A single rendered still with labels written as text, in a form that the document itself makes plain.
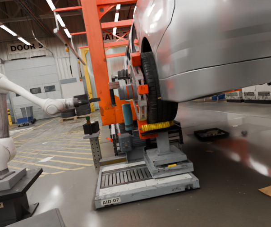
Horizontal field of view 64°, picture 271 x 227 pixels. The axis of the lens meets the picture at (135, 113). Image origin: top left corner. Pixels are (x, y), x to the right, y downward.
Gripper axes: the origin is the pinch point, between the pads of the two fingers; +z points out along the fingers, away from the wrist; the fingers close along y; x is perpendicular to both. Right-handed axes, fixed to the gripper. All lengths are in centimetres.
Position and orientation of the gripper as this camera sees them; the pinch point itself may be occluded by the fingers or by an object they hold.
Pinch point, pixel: (98, 99)
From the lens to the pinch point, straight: 183.3
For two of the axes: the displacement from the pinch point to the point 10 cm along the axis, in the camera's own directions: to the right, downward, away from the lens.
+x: -1.5, -9.8, -1.0
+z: 9.8, -1.6, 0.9
